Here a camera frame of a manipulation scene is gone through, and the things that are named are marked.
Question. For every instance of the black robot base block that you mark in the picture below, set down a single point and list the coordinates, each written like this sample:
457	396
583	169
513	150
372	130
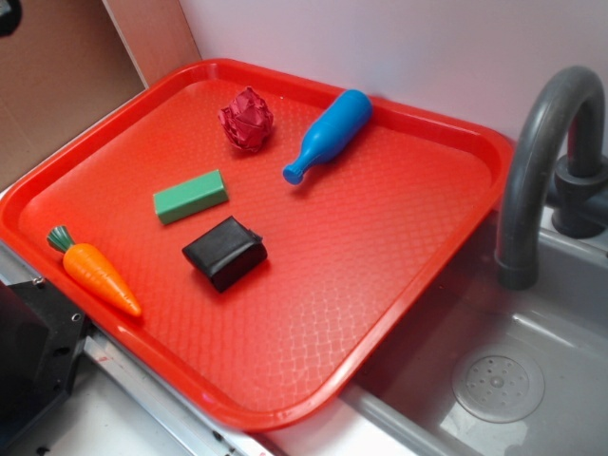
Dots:
42	335

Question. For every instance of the red plastic tray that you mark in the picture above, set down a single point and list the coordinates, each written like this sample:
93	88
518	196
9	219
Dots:
349	249

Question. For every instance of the black folded pouch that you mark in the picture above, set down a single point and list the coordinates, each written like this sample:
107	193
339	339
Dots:
226	253

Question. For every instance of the blue plastic bottle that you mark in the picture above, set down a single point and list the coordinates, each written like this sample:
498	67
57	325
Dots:
330	133

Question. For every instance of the crumpled red paper ball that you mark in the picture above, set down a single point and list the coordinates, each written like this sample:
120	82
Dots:
247	121

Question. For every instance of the green rectangular block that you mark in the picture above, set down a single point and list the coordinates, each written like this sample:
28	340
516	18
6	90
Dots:
190	197

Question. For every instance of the orange toy carrot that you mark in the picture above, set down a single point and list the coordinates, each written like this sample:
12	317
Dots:
91	269

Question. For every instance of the grey plastic sink basin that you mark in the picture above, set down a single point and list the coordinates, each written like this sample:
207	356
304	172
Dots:
560	322

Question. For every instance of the round sink drain cover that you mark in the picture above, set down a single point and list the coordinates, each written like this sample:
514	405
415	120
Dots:
498	384

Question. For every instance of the grey curved faucet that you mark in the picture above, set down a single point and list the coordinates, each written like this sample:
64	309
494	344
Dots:
558	163

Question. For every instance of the brown cardboard panel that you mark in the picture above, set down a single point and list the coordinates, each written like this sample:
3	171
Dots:
67	64

